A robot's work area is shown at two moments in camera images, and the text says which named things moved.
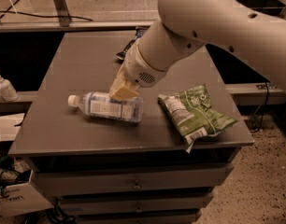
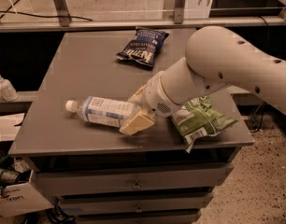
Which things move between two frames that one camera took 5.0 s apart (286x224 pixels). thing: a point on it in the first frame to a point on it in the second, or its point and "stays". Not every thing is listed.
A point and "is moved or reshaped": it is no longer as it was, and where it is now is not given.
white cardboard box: [19, 199] stays
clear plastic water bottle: [101, 105] is moved or reshaped
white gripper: [137, 68] to [154, 94]
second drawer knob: [138, 209] stays
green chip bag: [192, 116] stays
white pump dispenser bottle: [5, 87] stays
